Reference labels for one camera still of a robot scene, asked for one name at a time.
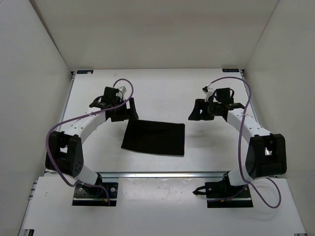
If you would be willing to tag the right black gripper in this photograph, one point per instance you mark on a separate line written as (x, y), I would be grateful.
(200, 104)

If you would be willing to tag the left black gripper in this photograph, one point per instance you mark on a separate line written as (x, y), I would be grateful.
(129, 113)

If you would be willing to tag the black skirt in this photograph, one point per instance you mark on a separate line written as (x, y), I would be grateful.
(153, 137)

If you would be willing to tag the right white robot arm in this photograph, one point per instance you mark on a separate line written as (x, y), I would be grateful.
(266, 155)

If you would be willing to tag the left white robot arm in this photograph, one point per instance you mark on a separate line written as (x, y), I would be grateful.
(66, 147)

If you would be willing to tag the right blue label sticker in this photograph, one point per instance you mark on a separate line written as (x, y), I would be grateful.
(230, 70)

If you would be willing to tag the blue label sticker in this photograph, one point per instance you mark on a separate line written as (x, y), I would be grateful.
(230, 70)
(84, 72)

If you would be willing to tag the left blue label sticker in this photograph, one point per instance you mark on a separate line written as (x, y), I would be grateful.
(84, 72)

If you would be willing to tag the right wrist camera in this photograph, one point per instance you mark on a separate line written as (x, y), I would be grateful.
(208, 92)

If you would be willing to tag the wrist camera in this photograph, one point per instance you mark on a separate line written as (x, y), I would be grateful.
(208, 92)
(122, 92)

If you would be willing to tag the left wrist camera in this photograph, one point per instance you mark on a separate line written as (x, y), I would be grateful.
(122, 92)

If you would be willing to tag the aluminium rail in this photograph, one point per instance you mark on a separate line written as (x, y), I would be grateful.
(199, 174)

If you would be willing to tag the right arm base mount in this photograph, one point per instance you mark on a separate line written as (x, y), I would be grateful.
(221, 194)

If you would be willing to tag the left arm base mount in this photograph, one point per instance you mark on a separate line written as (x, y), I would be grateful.
(96, 197)

